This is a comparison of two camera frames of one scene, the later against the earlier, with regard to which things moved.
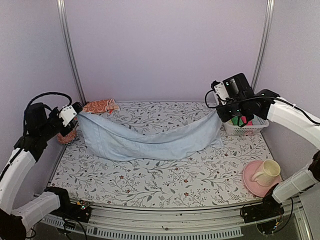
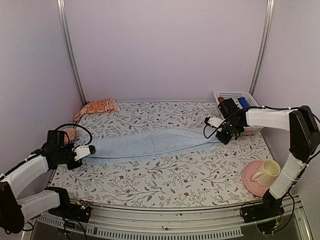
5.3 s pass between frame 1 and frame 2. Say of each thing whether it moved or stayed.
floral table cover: stayed
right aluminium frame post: stayed
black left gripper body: moved
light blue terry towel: moved
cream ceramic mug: stayed
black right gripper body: moved
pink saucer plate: stayed
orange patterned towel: stayed
